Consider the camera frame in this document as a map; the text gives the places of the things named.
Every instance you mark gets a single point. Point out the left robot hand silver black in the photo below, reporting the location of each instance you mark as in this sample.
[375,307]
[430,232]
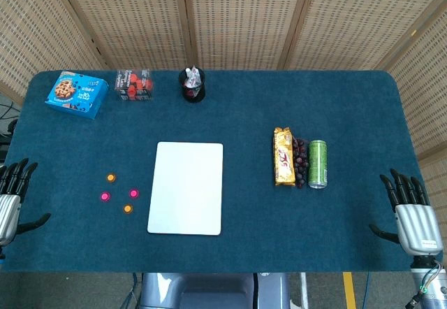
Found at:
[8,211]

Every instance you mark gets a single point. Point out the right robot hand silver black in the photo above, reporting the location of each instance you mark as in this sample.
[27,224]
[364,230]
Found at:
[417,225]

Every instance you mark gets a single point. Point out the pink round magnet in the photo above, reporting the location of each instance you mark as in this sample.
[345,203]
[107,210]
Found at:
[105,196]
[134,193]

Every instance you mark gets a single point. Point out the orange round magnet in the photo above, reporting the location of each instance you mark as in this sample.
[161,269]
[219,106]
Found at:
[110,178]
[128,208]

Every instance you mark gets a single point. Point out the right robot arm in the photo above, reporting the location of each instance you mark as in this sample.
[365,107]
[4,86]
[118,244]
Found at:
[431,281]

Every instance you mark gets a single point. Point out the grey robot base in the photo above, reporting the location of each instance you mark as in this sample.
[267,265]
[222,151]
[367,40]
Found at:
[209,291]

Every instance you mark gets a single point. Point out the clear box red items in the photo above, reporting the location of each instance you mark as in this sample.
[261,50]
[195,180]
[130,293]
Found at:
[134,85]

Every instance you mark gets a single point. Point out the green drink can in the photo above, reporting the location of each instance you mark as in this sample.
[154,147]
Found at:
[317,164]

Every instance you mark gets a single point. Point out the dark purple grape bunch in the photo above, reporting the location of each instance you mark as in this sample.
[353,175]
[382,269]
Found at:
[300,162]

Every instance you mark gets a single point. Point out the blue cookie box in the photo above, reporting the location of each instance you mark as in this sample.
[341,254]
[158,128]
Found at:
[75,94]

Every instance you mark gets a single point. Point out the gold biscuit pack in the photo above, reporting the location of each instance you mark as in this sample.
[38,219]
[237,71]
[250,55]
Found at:
[283,158]

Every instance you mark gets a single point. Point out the white magnetic board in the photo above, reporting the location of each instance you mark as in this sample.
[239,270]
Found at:
[186,188]

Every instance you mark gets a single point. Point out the blue table cloth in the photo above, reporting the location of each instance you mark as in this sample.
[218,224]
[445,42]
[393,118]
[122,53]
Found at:
[244,120]

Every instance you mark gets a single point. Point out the black mesh pen holder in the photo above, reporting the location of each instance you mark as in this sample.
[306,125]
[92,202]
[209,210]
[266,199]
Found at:
[192,92]

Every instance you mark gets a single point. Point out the white sachets in holder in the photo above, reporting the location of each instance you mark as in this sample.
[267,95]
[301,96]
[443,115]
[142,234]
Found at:
[192,76]

